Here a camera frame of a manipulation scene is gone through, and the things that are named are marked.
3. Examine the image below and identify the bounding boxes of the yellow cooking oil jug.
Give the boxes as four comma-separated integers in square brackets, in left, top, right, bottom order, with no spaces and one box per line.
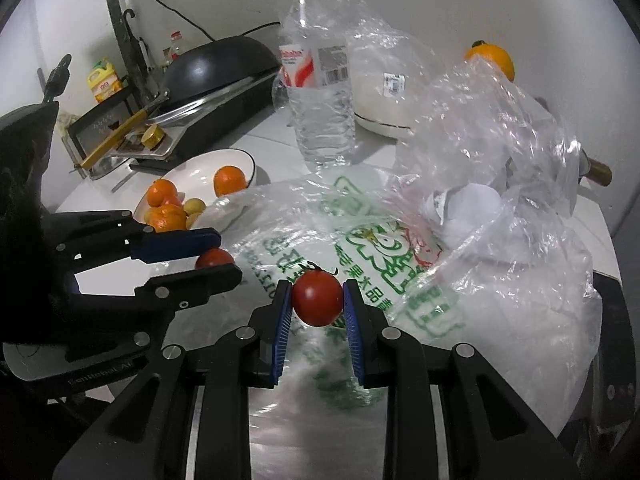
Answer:
[87,58,122,103]

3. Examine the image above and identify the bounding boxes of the brown longan three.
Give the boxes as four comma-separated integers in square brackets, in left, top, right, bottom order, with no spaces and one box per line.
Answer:
[143,207,154,224]

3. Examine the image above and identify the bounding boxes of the mandarin orange two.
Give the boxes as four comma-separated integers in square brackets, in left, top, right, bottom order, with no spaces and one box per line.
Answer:
[145,179,178,208]

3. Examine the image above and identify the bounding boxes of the crumpled clear plastic bag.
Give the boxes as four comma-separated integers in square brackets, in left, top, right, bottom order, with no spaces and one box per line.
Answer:
[395,55,580,261]

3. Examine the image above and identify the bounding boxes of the black wok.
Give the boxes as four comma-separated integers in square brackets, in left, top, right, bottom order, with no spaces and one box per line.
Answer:
[74,36,279,170]

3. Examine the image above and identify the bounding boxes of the brown longan one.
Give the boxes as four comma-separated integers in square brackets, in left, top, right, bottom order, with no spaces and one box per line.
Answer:
[182,198,206,216]

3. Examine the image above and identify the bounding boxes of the black dish rack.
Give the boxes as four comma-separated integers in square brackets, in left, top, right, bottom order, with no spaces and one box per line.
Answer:
[63,84,139,165]

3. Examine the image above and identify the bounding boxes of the small pan wooden handle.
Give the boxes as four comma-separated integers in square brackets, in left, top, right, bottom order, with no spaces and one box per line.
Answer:
[537,96,614,189]

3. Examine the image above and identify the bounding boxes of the white round plate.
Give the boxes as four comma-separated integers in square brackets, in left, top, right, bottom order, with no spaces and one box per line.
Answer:
[134,148,256,224]

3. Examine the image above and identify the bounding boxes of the clear plastic water bottle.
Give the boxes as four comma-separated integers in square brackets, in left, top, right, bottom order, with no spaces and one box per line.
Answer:
[279,0,356,171]

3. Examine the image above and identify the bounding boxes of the glass pot lid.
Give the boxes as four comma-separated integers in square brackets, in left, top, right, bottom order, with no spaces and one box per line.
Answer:
[72,128,127,181]

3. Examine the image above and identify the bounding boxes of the printed clear plastic bag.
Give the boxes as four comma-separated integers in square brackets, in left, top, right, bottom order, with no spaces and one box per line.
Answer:
[164,164,604,436]

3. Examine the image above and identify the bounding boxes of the red cherry tomato three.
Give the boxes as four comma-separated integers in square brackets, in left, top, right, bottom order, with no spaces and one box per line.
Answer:
[195,247,235,269]

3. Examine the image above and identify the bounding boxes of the red label sauce bottle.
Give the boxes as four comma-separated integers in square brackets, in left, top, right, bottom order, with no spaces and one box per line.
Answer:
[169,30,186,61]

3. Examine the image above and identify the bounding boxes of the mandarin orange one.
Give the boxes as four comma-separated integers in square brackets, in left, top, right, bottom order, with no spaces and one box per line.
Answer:
[213,165,247,197]

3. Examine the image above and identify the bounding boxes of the brown longan two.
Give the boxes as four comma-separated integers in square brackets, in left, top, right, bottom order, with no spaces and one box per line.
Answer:
[186,211,202,230]

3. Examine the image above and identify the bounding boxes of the large orange by wall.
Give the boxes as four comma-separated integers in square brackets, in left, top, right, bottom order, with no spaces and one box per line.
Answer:
[464,40,515,82]

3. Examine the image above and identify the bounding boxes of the mandarin orange three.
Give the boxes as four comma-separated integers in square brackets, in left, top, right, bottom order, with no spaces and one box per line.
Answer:
[148,205,187,233]

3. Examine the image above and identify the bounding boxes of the cooker black power cable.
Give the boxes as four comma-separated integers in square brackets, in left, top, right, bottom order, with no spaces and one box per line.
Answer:
[145,0,281,44]

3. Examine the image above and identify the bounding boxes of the bagged white bowl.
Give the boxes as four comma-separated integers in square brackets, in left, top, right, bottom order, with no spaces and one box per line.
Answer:
[271,0,446,140]

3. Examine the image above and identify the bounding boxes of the red cherry tomato one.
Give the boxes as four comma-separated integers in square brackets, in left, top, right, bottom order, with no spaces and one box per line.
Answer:
[291,269,344,327]

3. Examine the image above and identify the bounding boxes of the red cherry tomato two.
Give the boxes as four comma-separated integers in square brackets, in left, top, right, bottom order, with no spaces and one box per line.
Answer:
[162,195,182,208]

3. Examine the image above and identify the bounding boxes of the steel induction cooker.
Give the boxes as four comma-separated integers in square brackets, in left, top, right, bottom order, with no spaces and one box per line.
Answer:
[107,70,279,174]

